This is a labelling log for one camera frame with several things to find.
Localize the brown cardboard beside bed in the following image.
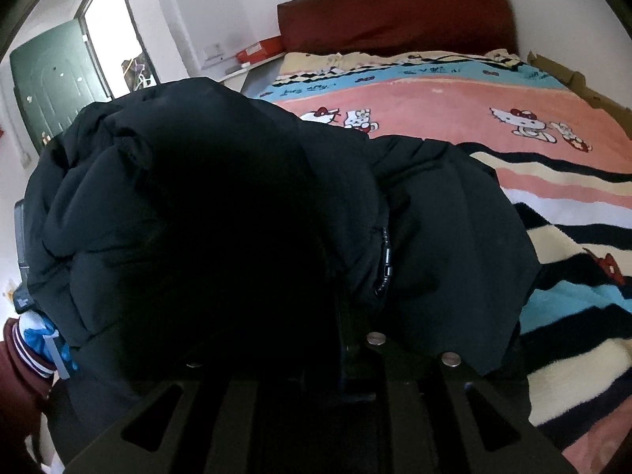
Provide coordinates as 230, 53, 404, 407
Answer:
527, 53, 632, 136

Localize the red shoe box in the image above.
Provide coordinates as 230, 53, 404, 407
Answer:
236, 36, 285, 64

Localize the dark red headboard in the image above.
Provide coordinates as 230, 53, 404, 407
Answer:
277, 0, 519, 57

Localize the white bedside shelf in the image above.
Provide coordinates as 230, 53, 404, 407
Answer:
218, 53, 285, 83

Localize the black hooded puffer jacket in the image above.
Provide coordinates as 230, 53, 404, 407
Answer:
24, 78, 540, 473

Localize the dark green door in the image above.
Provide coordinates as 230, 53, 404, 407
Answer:
9, 19, 110, 151

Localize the Hello Kitty pink blanket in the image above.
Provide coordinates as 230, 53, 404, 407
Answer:
255, 49, 631, 473

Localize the left blue gloved hand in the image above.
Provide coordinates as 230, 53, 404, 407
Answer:
15, 310, 77, 380

